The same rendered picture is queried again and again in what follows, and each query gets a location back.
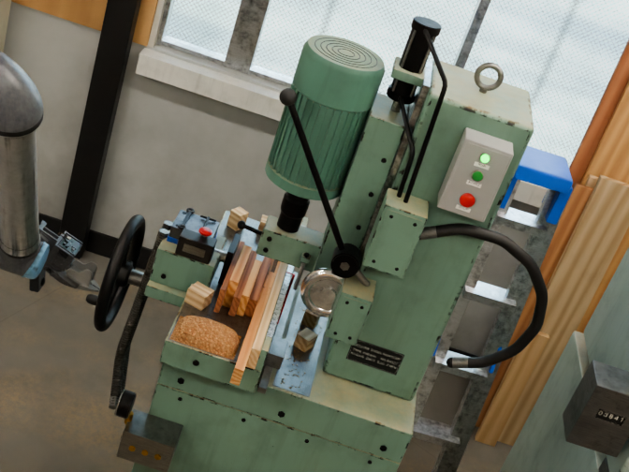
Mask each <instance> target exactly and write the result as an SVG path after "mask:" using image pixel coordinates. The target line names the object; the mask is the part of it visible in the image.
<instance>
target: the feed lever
mask: <svg viewBox="0 0 629 472"><path fill-rule="evenodd" d="M279 98H280V101H281V103H282V104H284V105H286V106H288V109H289V111H290V114H291V117H292V120H293V123H294V125H295V128H296V130H297V133H298V136H299V139H300V143H301V146H302V149H303V152H304V153H305V156H306V159H307V162H308V165H309V167H310V170H311V173H312V175H313V178H314V182H315V185H316V188H317V191H318V194H319V196H320V198H321V201H322V204H323V207H324V209H325V212H326V215H327V218H328V221H329V224H330V227H331V230H332V233H333V236H334V238H335V241H336V243H337V247H336V248H335V249H334V252H333V256H332V260H331V264H330V267H331V269H332V271H333V272H334V273H335V274H336V275H338V276H340V277H342V278H349V277H352V276H355V277H356V278H357V279H358V280H359V282H360V283H361V284H362V285H363V286H365V287H369V286H370V284H371V283H370V281H369V280H368V279H367V278H366V277H365V275H364V274H363V273H362V272H361V271H360V270H359V264H360V260H361V254H360V251H359V249H358V248H357V247H356V246H355V245H353V244H351V243H344V242H343V240H342V237H341V234H340V231H339V229H338V226H337V224H336V221H335V218H334V215H333V212H332V210H331V208H330V205H329V200H328V197H327V194H326V191H325V189H324V186H323V184H322V181H321V178H320V175H319V173H318V170H317V167H316V164H315V160H314V158H313V155H312V152H311V149H310V146H309V143H308V141H307V139H306V136H305V133H304V130H303V127H302V125H301V122H300V118H299V115H298V112H297V110H296V107H295V104H294V103H295V102H296V100H297V94H296V92H295V91H294V90H293V89H291V88H285V89H284V90H282V92H281V93H280V95H279Z"/></svg>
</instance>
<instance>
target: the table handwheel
mask: <svg viewBox="0 0 629 472"><path fill-rule="evenodd" d="M144 234H145V219H144V217H143V216H142V215H140V214H136V215H134V216H132V217H131V218H130V219H129V221H128V222H127V224H126V225H125V227H124V229H123V231H122V233H121V235H120V237H119V239H118V242H117V244H116V245H115V247H114V250H113V252H112V255H111V257H110V262H109V264H108V267H107V270H106V272H105V275H104V278H103V281H102V284H101V287H100V290H99V293H98V297H97V301H96V306H95V316H94V324H95V328H96V329H97V330H98V331H100V332H104V331H105V330H107V329H108V328H109V327H110V325H111V324H112V322H113V320H114V319H115V318H116V316H117V314H118V312H119V310H120V308H121V305H122V303H123V301H124V297H125V295H126V292H127V291H128V288H129V285H133V286H136V287H139V284H140V281H141V279H142V276H143V274H144V273H143V272H140V271H137V270H135V269H136V266H137V263H138V260H139V254H140V250H141V247H142V243H143V239H144ZM130 243H131V244H130ZM129 245H130V248H129ZM128 249H129V252H128ZM127 254H128V255H127Z"/></svg>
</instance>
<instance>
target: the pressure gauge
mask: <svg viewBox="0 0 629 472"><path fill-rule="evenodd" d="M136 396H137V394H136V393H135V392H133V391H129V390H126V389H123V391H122V393H121V395H120V398H119V400H118V403H117V406H116V408H115V412H114V415H115V416H118V417H121V418H124V423H125V424H127V422H128V421H132V419H133V415H134V412H133V411H132V408H133V405H134V403H135V400H136Z"/></svg>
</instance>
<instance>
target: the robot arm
mask: <svg viewBox="0 0 629 472"><path fill-rule="evenodd" d="M42 121H43V102H42V99H41V95H40V93H39V91H38V90H37V87H36V85H35V84H34V83H33V81H32V80H31V78H30V77H29V76H28V75H27V73H26V72H25V71H24V70H23V69H22V68H21V67H20V66H19V65H18V64H17V63H16V62H15V61H14V60H12V59H11V58H10V57H8V56H7V55H6V54H4V53H3V52H0V269H2V270H4V271H7V272H10V273H15V274H17V275H20V276H21V277H26V278H29V289H30V290H31V291H34V292H39V291H40V290H41V288H42V287H43V286H44V284H45V276H46V272H47V273H49V274H50V276H52V277H53V278H55V279H56V280H57V281H58V282H60V283H62V284H64V285H66V286H69V287H71V288H77V289H81V290H86V291H92V292H98V291H99V290H100V287H99V285H98V283H97V282H96V281H95V280H94V277H95V272H96V269H97V265H96V264H95V263H94V262H89V263H86V264H83V263H81V262H80V261H78V260H75V259H74V257H75V256H76V255H77V254H78V253H79V251H80V249H81V247H82V244H83V243H82V242H81V241H79V240H78V239H77V238H75V237H74V236H72V235H71V234H69V233H68V232H66V231H65V233H63V232H59V233H62V234H59V233H58V234H57V235H56V234H55V233H54V232H52V231H51V230H49V229H47V228H46V227H45V226H46V225H47V223H46V222H45V221H43V220H42V221H41V222H40V224H39V221H38V192H37V136H36V130H37V129H38V128H39V127H40V125H41V123H42ZM58 235H60V236H58ZM71 237H72V238H71ZM67 269H68V270H67ZM66 270H67V272H66Z"/></svg>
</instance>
